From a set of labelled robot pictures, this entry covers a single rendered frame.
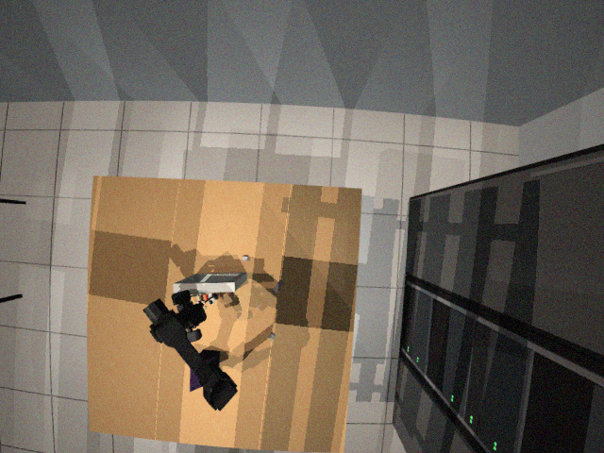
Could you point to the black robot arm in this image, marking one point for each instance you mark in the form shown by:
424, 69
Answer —
218, 387

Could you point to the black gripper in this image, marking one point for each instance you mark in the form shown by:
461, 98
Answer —
182, 300

